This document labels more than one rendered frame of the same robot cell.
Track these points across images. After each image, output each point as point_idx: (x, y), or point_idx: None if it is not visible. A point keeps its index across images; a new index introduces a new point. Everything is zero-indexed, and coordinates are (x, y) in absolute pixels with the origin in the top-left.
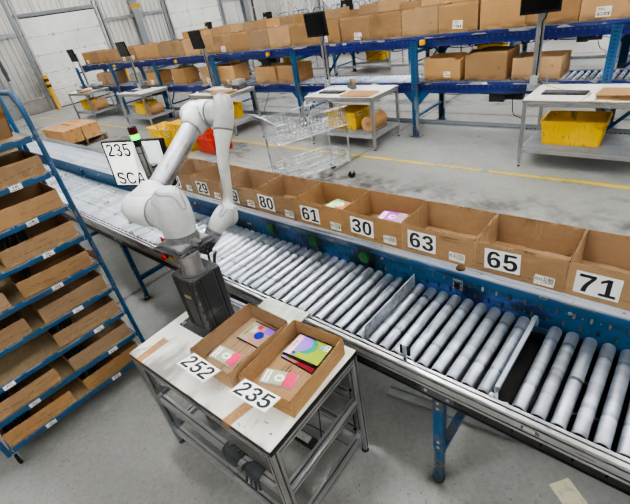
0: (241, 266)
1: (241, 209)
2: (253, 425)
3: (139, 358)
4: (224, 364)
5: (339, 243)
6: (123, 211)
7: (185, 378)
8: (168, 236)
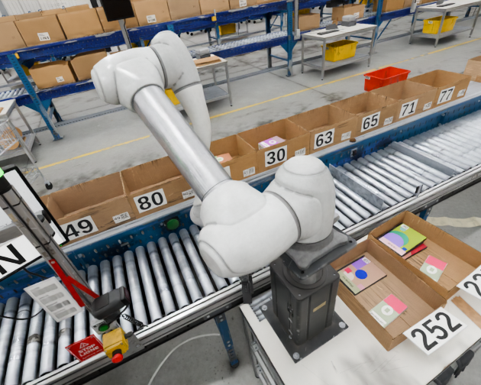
0: (206, 272)
1: (111, 233)
2: None
3: None
4: (398, 316)
5: (263, 182)
6: (248, 260)
7: (412, 368)
8: (327, 232)
